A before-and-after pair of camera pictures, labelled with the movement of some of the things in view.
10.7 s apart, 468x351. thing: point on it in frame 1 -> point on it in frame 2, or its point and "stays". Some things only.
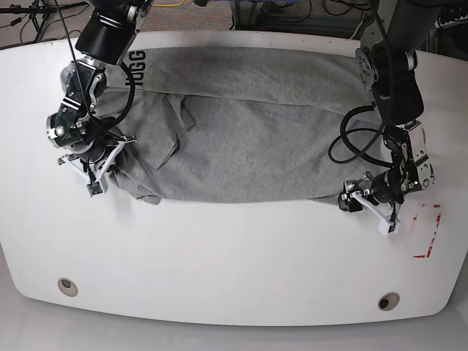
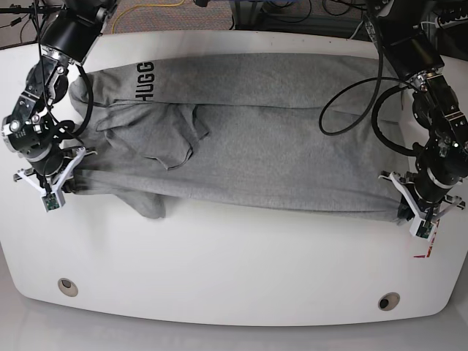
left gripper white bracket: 102,179 -> 64,183
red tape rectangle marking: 427,254 stays
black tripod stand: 38,12 stays
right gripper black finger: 350,205 -> 404,210
